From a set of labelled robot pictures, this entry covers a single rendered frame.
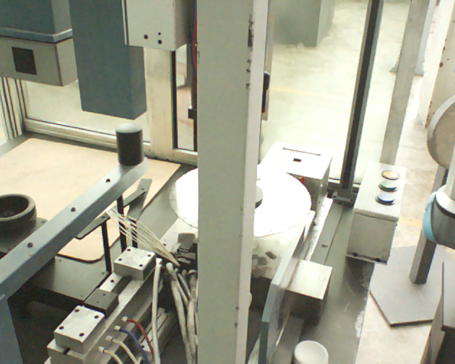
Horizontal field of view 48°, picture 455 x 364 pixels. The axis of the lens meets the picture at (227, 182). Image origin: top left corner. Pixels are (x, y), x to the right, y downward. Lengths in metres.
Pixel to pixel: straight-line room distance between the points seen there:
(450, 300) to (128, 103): 0.87
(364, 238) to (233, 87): 1.03
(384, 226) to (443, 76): 2.92
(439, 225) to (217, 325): 0.85
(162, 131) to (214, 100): 1.40
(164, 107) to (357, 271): 0.82
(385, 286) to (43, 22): 1.91
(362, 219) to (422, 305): 1.18
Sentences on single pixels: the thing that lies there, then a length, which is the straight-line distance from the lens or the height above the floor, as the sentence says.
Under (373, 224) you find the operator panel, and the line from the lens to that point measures 1.32.
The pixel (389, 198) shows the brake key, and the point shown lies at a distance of 1.35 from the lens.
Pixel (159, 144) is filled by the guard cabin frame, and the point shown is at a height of 0.80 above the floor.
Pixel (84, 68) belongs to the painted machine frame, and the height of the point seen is 1.30.
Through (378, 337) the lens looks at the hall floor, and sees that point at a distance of 2.26.
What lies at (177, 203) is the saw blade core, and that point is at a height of 0.95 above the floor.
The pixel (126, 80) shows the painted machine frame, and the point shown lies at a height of 1.29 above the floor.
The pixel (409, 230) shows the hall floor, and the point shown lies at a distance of 2.94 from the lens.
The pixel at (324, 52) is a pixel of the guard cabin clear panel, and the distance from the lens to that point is 1.50.
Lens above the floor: 1.57
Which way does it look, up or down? 30 degrees down
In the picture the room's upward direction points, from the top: 2 degrees clockwise
